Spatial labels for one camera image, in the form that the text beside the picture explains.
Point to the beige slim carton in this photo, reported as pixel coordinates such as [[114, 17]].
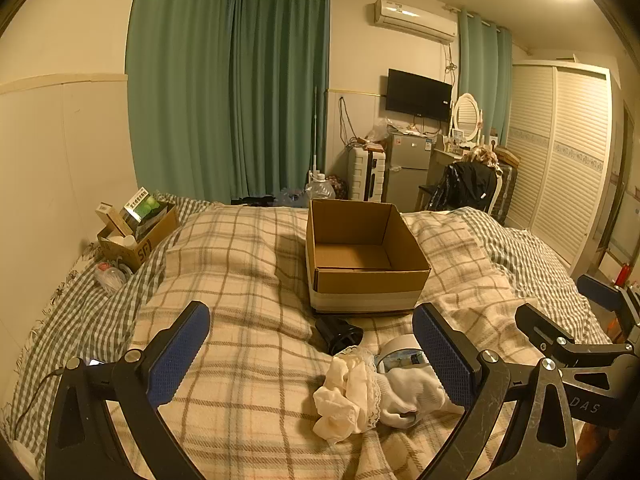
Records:
[[114, 217]]

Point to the green and white packet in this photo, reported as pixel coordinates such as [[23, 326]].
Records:
[[142, 205]]

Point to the black jacket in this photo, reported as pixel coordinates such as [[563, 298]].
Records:
[[467, 185]]

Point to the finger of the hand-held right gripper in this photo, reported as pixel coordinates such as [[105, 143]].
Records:
[[597, 292], [542, 327]]

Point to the brown cardboard box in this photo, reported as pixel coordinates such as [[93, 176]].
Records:
[[365, 260]]

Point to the cream lace cloth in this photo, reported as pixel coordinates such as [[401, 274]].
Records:
[[345, 395]]

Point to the white oval vanity mirror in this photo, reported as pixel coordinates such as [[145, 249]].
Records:
[[466, 114]]

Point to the black wall television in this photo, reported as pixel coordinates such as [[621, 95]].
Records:
[[417, 95]]

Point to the white air conditioner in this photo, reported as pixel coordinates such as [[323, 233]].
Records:
[[415, 19]]

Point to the black plastic cup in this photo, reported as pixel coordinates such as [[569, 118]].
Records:
[[336, 334]]

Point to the large clear water jug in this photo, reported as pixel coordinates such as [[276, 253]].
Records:
[[320, 190]]

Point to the small printed cardboard box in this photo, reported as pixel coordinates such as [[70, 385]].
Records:
[[142, 245]]

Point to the grey small fridge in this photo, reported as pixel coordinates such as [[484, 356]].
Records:
[[407, 167]]

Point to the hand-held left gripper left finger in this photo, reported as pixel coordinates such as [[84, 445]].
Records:
[[180, 355]]

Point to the narrow green curtain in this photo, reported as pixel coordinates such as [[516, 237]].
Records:
[[482, 75]]

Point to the clear tape roll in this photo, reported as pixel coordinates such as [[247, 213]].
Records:
[[397, 355]]

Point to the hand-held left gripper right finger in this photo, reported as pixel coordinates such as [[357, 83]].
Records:
[[445, 357]]

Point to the wide green curtain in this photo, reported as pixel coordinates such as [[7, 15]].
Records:
[[225, 85]]

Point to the white louvred wardrobe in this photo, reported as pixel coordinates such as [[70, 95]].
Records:
[[560, 155]]

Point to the white sock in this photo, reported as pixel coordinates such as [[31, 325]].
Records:
[[415, 395]]

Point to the dark checked suitcase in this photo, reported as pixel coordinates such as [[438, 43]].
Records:
[[505, 187]]

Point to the crumpled clear plastic bag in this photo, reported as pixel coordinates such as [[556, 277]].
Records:
[[111, 276]]

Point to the white mop pole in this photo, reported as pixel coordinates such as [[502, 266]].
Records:
[[316, 130]]

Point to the white suitcase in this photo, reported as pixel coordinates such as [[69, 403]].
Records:
[[366, 175]]

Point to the white chair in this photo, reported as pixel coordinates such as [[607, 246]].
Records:
[[495, 195]]

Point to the green checked bedsheet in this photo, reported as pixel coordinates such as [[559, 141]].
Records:
[[75, 320]]

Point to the red bottle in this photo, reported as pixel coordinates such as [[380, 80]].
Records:
[[622, 275]]

